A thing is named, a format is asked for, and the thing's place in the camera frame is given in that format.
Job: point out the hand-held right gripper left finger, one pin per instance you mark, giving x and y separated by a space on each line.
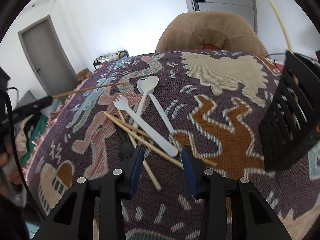
137 172

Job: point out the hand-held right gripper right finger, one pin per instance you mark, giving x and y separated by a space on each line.
188 173

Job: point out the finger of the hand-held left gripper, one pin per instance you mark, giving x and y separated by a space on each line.
35 106

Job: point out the wooden chopstick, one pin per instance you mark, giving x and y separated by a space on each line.
210 163
153 177
281 23
87 89
165 156

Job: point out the white plastic fork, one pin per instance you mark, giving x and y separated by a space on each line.
147 130

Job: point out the white plastic spoon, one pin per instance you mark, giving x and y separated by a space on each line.
151 82
162 115

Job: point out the black slotted utensil basket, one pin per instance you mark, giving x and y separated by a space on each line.
277 130

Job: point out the person's left hand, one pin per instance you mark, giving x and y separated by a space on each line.
4 159

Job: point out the pile of clothes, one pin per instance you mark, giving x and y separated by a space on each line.
32 132

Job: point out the cardboard box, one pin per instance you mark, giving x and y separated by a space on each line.
85 75

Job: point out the black metal rack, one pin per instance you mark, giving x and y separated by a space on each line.
110 58

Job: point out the printed blanket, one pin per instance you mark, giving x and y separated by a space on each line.
225 85

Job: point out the orange pillow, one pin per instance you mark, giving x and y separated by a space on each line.
208 46

